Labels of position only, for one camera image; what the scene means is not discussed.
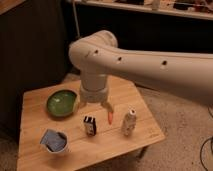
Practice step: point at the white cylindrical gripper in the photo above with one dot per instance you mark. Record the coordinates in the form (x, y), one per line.
(94, 89)

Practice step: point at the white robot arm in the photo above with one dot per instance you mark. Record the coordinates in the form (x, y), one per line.
(97, 56)

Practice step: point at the small black white carton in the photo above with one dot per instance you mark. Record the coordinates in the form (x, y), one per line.
(90, 125)

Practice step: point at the orange carrot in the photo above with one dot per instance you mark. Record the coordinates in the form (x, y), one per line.
(110, 117)

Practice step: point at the green ceramic bowl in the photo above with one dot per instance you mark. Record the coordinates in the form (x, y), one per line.
(61, 103)

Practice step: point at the white ceramic bottle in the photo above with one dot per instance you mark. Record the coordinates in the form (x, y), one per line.
(129, 122)

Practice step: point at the wooden table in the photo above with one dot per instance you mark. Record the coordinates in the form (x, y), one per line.
(84, 150)

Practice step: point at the long wooden shelf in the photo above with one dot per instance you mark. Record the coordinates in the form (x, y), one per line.
(140, 8)

